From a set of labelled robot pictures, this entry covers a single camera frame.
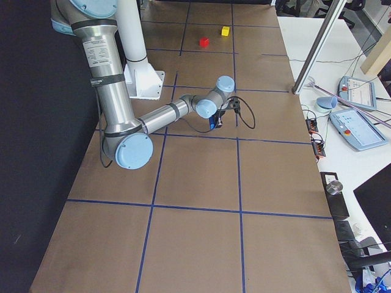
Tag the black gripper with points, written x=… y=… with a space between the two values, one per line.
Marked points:
x=221 y=115

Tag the blue cube block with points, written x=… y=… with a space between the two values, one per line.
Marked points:
x=212 y=122

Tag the red cube block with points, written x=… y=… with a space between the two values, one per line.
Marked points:
x=204 y=42

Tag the yellow cube block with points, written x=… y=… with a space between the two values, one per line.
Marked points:
x=225 y=31

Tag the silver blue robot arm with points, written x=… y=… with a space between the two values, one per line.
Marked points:
x=113 y=42

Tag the long reacher grabber stick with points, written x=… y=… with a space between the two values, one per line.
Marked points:
x=347 y=103

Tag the black power strip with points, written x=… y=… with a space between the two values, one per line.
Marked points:
x=317 y=141

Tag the mint bowl with blue cup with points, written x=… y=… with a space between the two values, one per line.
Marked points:
x=325 y=104

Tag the near blue teach pendant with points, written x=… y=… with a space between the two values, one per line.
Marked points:
x=357 y=129

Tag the blue teach pendant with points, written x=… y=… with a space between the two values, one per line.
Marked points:
x=357 y=129
x=358 y=92

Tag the small metal cup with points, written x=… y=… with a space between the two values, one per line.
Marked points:
x=334 y=187

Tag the far blue teach pendant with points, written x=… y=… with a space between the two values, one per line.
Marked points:
x=358 y=92

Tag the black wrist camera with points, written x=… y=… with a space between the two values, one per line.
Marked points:
x=234 y=104

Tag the aluminium frame post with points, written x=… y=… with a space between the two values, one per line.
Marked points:
x=323 y=33

